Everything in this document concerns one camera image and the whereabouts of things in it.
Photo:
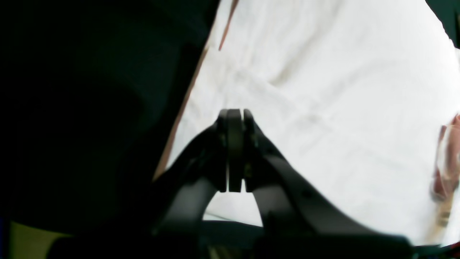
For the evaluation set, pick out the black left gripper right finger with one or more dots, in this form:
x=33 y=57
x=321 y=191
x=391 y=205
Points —
x=298 y=221

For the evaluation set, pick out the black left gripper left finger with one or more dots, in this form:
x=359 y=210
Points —
x=165 y=223

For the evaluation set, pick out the light pink T-shirt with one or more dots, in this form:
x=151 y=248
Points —
x=352 y=92

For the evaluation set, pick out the black table cloth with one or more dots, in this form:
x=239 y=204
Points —
x=91 y=94

